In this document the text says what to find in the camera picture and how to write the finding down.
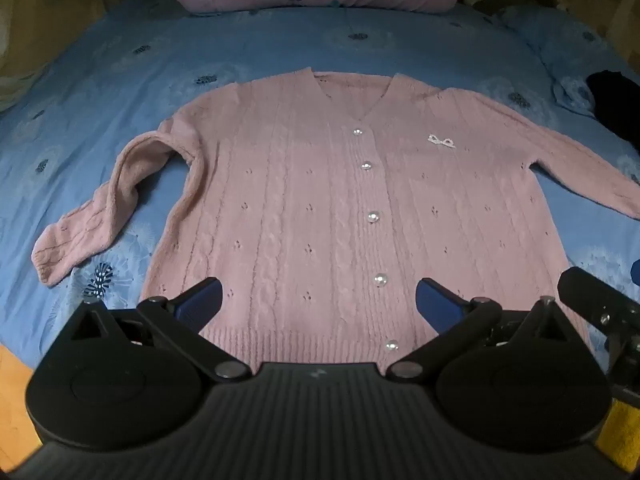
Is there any pink knitted cardigan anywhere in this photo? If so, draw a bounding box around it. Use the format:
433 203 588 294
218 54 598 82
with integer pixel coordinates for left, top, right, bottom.
31 66 640 367

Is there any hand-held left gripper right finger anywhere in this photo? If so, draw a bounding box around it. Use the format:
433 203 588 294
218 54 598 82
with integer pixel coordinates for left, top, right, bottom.
387 277 571 381

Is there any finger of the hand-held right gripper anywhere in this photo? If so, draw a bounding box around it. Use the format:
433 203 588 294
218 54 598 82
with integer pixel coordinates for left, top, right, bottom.
557 266 640 342

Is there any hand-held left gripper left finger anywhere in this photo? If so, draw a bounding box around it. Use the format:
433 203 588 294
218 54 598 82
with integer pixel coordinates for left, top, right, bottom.
70 276 250 381

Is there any blue floral pillow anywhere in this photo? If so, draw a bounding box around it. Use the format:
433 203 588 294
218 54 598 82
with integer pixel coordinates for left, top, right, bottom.
500 4 640 122

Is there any black cloth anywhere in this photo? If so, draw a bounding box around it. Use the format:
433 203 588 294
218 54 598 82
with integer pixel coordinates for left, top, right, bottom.
585 69 640 153

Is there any blue floral bed sheet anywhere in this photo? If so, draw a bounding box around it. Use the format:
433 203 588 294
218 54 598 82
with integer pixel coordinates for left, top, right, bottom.
0 0 640 361

